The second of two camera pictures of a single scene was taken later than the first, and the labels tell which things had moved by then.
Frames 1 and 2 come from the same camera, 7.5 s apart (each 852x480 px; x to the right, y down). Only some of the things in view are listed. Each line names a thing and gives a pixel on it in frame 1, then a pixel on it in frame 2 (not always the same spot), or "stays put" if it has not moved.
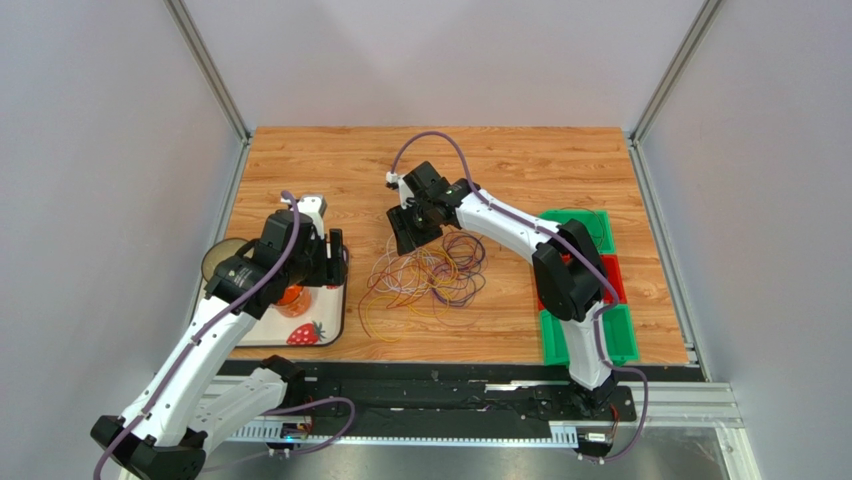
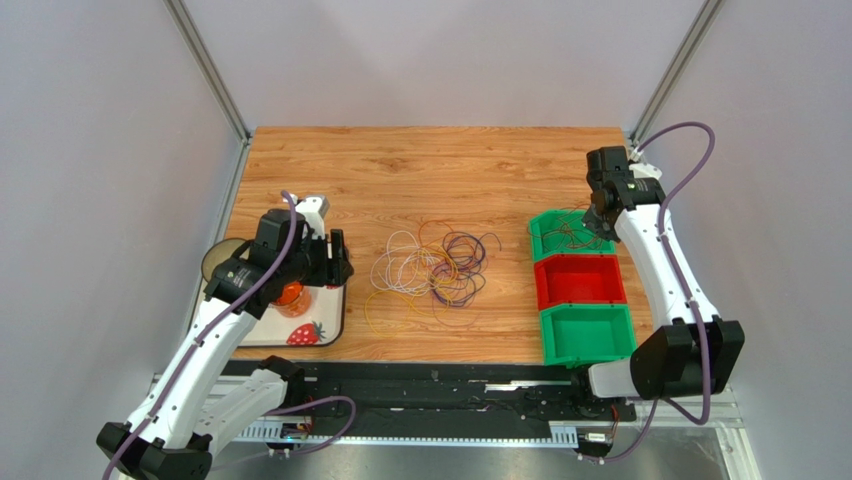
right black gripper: [410, 226] to [598, 222]
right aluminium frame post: [677, 69] stays put
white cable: [408, 274] stays put
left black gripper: [339, 267] stays put
